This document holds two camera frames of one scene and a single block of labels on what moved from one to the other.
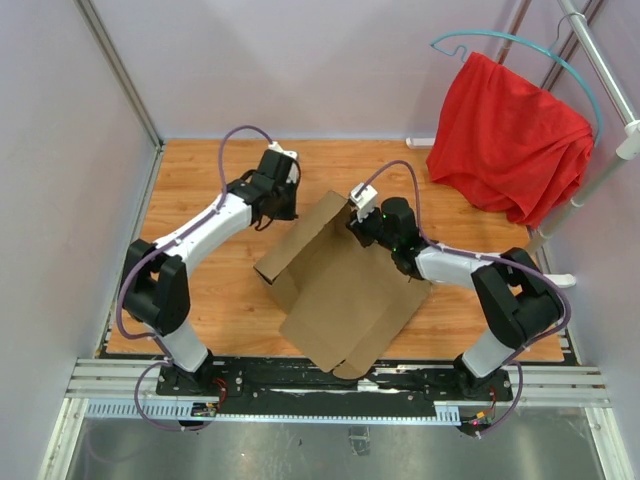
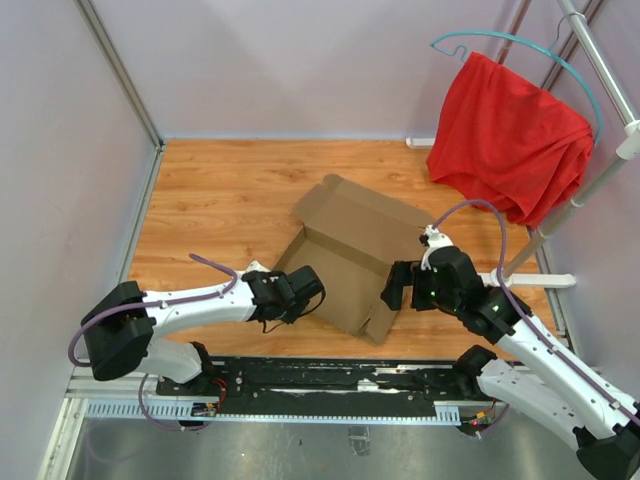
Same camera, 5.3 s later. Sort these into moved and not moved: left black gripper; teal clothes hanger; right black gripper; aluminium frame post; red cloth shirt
Moved: left black gripper; right black gripper
Not moved: aluminium frame post; red cloth shirt; teal clothes hanger
